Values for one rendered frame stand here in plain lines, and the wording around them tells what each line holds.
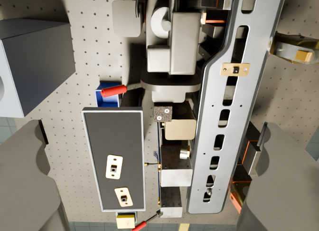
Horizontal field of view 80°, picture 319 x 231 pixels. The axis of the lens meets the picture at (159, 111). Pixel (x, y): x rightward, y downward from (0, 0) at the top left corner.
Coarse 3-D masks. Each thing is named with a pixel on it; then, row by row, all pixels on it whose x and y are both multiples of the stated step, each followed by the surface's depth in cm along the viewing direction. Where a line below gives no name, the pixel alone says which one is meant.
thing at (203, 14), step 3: (195, 9) 41; (198, 9) 41; (201, 9) 41; (201, 12) 40; (204, 12) 42; (201, 15) 40; (204, 15) 41; (201, 18) 40; (204, 18) 41; (201, 21) 41; (204, 21) 42; (201, 24) 41; (201, 27) 42
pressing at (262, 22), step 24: (240, 0) 48; (264, 0) 48; (240, 24) 51; (264, 24) 51; (264, 48) 54; (216, 72) 57; (216, 96) 61; (240, 96) 61; (216, 120) 65; (240, 120) 66; (192, 144) 72; (240, 144) 71; (192, 168) 76; (216, 168) 77; (192, 192) 83; (216, 192) 84
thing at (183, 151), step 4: (184, 140) 63; (184, 144) 61; (184, 148) 59; (188, 148) 60; (180, 152) 58; (184, 152) 58; (188, 152) 59; (180, 156) 59; (184, 156) 58; (188, 156) 60
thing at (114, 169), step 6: (108, 156) 50; (114, 156) 50; (120, 156) 50; (108, 162) 51; (114, 162) 51; (120, 162) 51; (108, 168) 52; (114, 168) 51; (120, 168) 52; (108, 174) 53; (114, 174) 54
